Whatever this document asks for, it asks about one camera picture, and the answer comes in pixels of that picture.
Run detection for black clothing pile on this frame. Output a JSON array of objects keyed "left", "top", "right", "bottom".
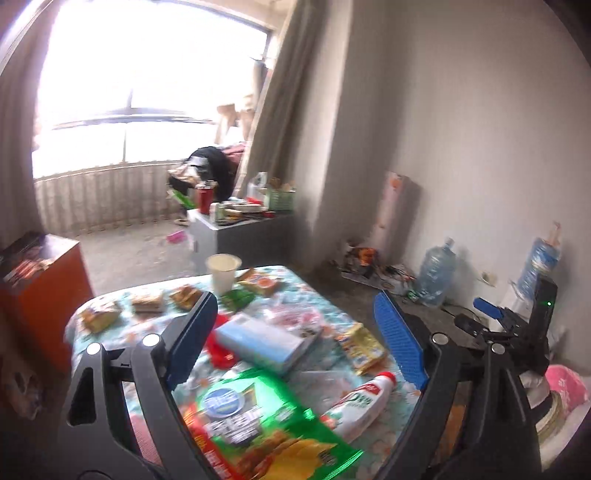
[{"left": 168, "top": 147, "right": 236, "bottom": 201}]

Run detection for pile of cables and tools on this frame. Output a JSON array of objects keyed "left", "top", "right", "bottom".
[{"left": 342, "top": 240, "right": 416, "bottom": 301}]

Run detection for hanging beige clothes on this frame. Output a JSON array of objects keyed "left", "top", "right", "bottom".
[{"left": 217, "top": 92, "right": 259, "bottom": 144}]

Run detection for white paper cup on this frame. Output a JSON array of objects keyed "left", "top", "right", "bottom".
[{"left": 205, "top": 254, "right": 242, "bottom": 296}]

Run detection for rolled white poster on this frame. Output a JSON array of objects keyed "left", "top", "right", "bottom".
[{"left": 376, "top": 172, "right": 421, "bottom": 264}]

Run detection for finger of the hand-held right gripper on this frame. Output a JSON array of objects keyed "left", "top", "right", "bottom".
[
  {"left": 473, "top": 298, "right": 508, "bottom": 320},
  {"left": 455, "top": 314, "right": 491, "bottom": 339}
]

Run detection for small green snack packet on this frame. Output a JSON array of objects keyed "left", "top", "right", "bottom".
[{"left": 219, "top": 288, "right": 256, "bottom": 311}]

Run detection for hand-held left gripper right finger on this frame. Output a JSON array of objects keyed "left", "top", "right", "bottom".
[{"left": 373, "top": 291, "right": 543, "bottom": 480}]

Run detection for beige curtain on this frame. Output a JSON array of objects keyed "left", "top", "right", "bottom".
[
  {"left": 231, "top": 0, "right": 352, "bottom": 199},
  {"left": 0, "top": 0, "right": 61, "bottom": 250}
]

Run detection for green potato chip bag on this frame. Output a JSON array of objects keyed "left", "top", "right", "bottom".
[{"left": 182, "top": 369, "right": 365, "bottom": 480}]

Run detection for white plastic bottle red cap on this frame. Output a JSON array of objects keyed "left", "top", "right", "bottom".
[{"left": 321, "top": 371, "right": 398, "bottom": 444}]

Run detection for red plastic wrapper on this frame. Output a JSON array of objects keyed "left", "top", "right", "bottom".
[{"left": 205, "top": 314, "right": 241, "bottom": 367}]

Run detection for small white side table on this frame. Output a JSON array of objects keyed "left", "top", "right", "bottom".
[{"left": 187, "top": 208, "right": 296, "bottom": 268}]

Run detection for pale blue rectangular box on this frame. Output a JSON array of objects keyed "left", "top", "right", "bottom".
[{"left": 215, "top": 314, "right": 324, "bottom": 374}]

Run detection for orange snack packet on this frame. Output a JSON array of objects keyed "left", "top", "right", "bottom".
[{"left": 238, "top": 269, "right": 283, "bottom": 296}]

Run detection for clear pink snack packet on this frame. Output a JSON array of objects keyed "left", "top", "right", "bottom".
[{"left": 268, "top": 307, "right": 324, "bottom": 337}]

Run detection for crumpled golden snack wrapper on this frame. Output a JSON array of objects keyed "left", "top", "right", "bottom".
[
  {"left": 130, "top": 291, "right": 165, "bottom": 315},
  {"left": 169, "top": 285, "right": 204, "bottom": 311},
  {"left": 81, "top": 302, "right": 122, "bottom": 333}
]

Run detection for green plastic basket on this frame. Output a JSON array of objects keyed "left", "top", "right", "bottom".
[{"left": 265, "top": 178, "right": 296, "bottom": 213}]

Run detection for white shopping bag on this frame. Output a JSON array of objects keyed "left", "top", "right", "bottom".
[{"left": 0, "top": 360, "right": 42, "bottom": 409}]

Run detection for white plastic bag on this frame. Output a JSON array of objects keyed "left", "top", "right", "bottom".
[{"left": 247, "top": 172, "right": 269, "bottom": 199}]

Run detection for floral turquoise blanket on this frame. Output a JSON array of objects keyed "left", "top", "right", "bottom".
[{"left": 65, "top": 265, "right": 430, "bottom": 480}]

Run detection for large clear water bottle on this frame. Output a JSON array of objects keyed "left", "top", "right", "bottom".
[
  {"left": 416, "top": 237, "right": 458, "bottom": 308},
  {"left": 517, "top": 235, "right": 561, "bottom": 301}
]

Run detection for orange cardboard box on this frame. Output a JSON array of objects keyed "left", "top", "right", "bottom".
[{"left": 0, "top": 232, "right": 93, "bottom": 370}]

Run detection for pink patterned pillow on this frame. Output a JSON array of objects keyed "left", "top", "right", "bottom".
[{"left": 540, "top": 364, "right": 579, "bottom": 416}]

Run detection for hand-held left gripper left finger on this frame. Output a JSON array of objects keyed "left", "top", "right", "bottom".
[{"left": 60, "top": 291, "right": 219, "bottom": 480}]

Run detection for balcony railing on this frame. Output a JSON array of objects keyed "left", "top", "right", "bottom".
[{"left": 34, "top": 159, "right": 190, "bottom": 236}]

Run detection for yellow snack packet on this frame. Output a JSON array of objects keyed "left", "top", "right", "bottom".
[{"left": 335, "top": 323, "right": 387, "bottom": 376}]

